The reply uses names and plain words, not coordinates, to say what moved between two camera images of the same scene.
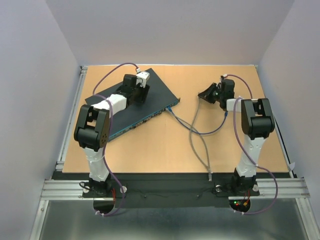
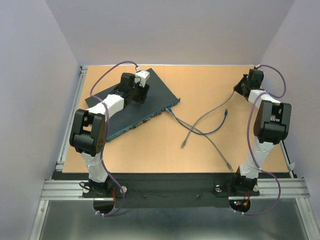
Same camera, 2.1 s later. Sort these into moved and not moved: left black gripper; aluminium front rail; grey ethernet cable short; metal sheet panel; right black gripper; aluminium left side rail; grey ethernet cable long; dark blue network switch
Moved: grey ethernet cable short; right black gripper; grey ethernet cable long
Not moved: metal sheet panel; dark blue network switch; aluminium left side rail; aluminium front rail; left black gripper
